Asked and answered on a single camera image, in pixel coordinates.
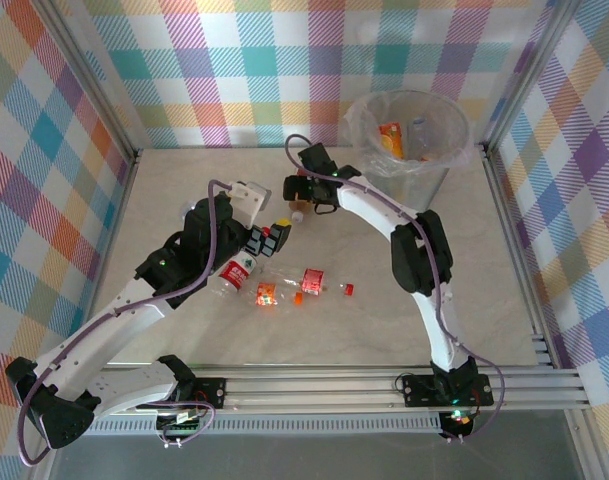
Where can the clear crushed plastic bottle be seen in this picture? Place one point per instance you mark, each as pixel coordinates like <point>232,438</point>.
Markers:
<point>420,137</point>

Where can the aluminium frame post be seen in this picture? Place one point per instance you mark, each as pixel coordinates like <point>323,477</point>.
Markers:
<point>528,75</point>
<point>97,85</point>

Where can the thin aluminium frame rail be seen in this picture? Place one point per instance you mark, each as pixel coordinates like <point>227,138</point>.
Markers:
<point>234,148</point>

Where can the small orange label bottle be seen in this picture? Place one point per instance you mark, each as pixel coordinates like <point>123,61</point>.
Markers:
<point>265,294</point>

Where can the orange juice bottle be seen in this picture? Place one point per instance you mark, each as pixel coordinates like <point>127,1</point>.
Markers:
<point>391,140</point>

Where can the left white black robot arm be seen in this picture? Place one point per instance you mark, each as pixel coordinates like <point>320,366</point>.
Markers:
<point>109,325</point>

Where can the small controller board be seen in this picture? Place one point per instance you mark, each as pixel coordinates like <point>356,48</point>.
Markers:
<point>181,427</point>
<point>456,420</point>

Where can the aluminium side rail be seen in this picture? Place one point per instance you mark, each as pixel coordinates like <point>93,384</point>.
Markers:
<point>126,200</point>
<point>535,320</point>

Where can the red white label water bottle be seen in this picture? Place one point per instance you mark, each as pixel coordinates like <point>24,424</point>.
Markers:
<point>235,274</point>

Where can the clear plastic bin liner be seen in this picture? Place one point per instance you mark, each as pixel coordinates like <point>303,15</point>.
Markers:
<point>354,125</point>

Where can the wide slotted aluminium rail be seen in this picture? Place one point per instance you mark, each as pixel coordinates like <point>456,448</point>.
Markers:
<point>324,390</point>

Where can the clear bin with plastic liner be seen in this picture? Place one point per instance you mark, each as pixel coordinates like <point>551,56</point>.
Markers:
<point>424,185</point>

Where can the red brown drink container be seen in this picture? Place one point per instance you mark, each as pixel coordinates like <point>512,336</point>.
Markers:
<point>300,204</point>

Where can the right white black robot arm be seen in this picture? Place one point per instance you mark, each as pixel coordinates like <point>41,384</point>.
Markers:
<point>436,325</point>

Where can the red label red cap bottle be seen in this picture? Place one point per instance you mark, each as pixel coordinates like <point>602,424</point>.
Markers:
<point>314,281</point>

